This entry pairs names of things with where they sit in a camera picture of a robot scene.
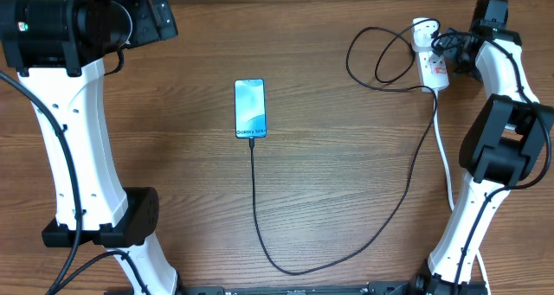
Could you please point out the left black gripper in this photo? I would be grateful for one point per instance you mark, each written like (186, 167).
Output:
(141, 3)

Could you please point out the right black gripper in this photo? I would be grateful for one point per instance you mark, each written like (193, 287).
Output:
(447, 47)

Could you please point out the blue Galaxy S24 smartphone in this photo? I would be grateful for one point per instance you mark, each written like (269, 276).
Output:
(250, 109)

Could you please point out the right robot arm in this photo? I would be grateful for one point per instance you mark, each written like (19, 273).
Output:
(501, 147)

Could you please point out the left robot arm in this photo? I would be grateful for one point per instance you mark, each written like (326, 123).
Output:
(57, 48)

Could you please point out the white charger plug adapter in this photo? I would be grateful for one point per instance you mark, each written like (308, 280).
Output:
(423, 35)

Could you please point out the white power strip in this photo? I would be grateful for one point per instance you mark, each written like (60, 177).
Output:
(431, 68)

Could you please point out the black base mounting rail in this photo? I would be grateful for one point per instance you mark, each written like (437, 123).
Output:
(376, 288)

